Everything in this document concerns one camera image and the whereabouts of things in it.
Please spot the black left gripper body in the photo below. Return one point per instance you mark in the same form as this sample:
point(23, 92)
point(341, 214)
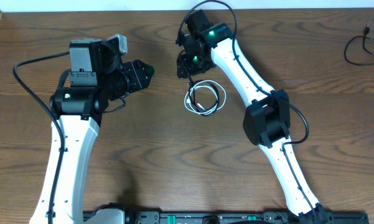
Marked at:
point(135, 78)

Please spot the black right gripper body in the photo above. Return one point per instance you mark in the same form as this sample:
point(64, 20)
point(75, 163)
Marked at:
point(195, 64)

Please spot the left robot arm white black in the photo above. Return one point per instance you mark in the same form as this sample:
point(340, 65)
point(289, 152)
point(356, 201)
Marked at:
point(97, 76)

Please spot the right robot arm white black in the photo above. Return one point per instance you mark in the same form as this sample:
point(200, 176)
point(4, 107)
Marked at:
point(266, 121)

